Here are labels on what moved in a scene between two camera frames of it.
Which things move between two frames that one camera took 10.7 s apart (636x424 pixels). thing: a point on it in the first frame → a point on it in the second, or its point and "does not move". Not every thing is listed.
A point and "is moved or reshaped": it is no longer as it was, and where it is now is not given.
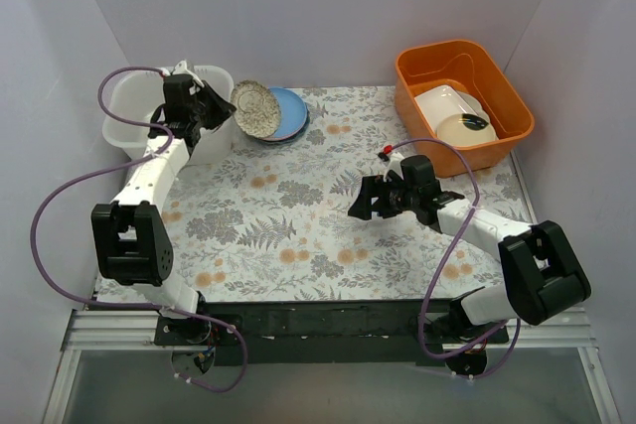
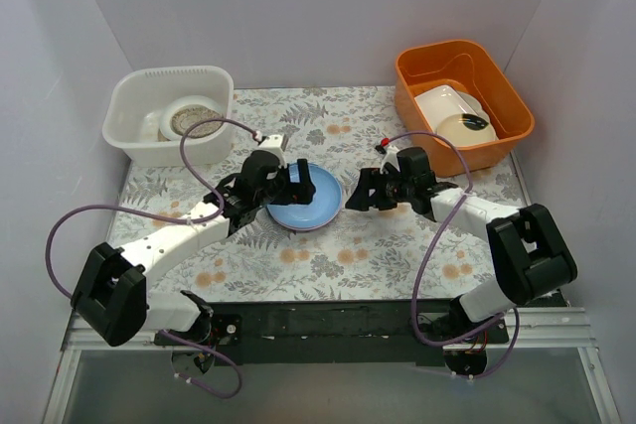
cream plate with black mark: [465, 129] does not move
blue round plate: [293, 113] → [324, 203]
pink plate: [288, 138] → [305, 229]
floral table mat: [271, 222] does not move
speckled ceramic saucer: [257, 111] is moved or reshaped
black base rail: [315, 332] does not move
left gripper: [203, 109] → [289, 186]
